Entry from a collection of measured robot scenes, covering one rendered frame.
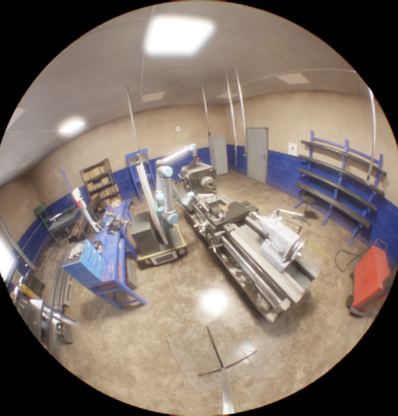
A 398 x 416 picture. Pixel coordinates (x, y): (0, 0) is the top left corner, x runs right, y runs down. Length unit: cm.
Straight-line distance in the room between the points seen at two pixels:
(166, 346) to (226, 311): 99
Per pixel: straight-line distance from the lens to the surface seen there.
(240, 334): 198
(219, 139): 578
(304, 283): 157
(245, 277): 176
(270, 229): 129
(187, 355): 203
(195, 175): 233
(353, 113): 403
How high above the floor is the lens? 197
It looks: 32 degrees down
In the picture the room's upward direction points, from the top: 9 degrees counter-clockwise
